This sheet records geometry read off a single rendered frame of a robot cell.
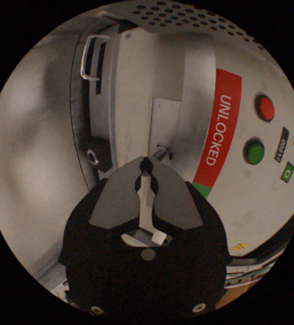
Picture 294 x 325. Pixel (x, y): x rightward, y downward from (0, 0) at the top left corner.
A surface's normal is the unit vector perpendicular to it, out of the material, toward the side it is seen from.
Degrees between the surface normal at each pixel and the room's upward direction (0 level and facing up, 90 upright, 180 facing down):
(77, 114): 0
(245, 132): 90
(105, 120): 90
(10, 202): 0
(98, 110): 90
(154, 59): 90
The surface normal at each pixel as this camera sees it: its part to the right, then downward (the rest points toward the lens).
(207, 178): -0.48, 0.45
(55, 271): 0.07, -0.84
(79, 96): 0.87, 0.31
